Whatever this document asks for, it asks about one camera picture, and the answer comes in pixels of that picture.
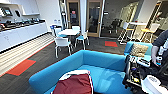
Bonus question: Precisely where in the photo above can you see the blue sofa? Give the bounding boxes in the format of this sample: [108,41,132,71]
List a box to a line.
[28,41,154,94]

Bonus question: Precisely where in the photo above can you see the person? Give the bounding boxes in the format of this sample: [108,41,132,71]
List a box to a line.
[150,29,168,58]

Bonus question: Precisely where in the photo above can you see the red varsity jacket white sleeves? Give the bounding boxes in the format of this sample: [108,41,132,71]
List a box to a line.
[51,69,95,94]

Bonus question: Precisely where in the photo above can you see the white rounded device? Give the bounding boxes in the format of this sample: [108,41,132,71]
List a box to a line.
[140,74,168,94]

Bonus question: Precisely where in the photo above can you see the white plastic chair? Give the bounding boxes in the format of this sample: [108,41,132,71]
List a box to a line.
[53,36,74,58]

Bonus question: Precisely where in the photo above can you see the white upper kitchen cabinets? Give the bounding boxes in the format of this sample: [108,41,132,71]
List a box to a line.
[19,0,41,16]

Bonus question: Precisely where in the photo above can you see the white square table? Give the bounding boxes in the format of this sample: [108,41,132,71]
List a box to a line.
[58,28,82,37]

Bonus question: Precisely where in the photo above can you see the blue bin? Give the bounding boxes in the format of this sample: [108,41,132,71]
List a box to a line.
[49,24,63,37]

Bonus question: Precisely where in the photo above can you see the black coffee machine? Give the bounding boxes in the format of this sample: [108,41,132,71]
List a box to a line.
[0,7,14,19]

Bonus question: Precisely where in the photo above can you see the teal seat white chair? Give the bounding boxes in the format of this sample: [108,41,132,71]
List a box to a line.
[74,30,91,50]
[71,25,82,32]

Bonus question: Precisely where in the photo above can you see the patterned beige cushion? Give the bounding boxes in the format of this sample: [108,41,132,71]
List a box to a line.
[129,43,150,58]

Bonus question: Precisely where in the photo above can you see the wood framed glass door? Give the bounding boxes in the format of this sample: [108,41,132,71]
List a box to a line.
[65,0,82,29]
[85,0,103,38]

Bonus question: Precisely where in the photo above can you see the blue white hand controller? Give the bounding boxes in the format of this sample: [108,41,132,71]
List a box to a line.
[158,46,167,65]

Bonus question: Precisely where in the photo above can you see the yellow seat bar stool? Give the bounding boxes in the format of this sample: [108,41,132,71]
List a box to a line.
[139,22,161,43]

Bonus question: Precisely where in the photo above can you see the tall white bar table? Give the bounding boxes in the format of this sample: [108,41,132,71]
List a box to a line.
[128,21,148,41]

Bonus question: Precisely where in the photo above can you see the glass office partition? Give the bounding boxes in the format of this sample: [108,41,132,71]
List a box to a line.
[100,0,139,38]

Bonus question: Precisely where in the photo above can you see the white wire bar stool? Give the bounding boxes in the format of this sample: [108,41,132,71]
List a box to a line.
[117,22,133,44]

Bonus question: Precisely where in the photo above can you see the white kitchen counter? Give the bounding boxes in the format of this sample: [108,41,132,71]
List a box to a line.
[0,21,49,53]

